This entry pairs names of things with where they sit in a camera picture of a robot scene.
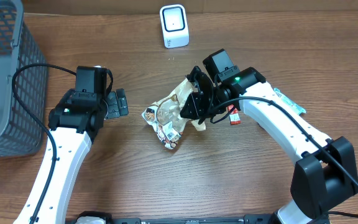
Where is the grey plastic mesh basket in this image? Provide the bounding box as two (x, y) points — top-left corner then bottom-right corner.
(0, 0), (48, 157)

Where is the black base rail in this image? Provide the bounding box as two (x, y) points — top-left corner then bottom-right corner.
(65, 211), (281, 224)

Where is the beige snack bag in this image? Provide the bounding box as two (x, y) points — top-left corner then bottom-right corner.
(142, 79), (206, 149)

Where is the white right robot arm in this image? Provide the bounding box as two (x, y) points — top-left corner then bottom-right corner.
(180, 49), (358, 223)

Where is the white barcode scanner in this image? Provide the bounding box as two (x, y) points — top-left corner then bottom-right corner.
(159, 4), (190, 49)

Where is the teal snack packet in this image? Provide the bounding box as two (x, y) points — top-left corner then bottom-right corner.
(273, 88), (306, 115)

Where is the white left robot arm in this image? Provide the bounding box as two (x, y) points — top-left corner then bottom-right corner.
(15, 66), (129, 223)

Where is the red stick packet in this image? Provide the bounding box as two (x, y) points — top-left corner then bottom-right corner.
(227, 105), (241, 125)

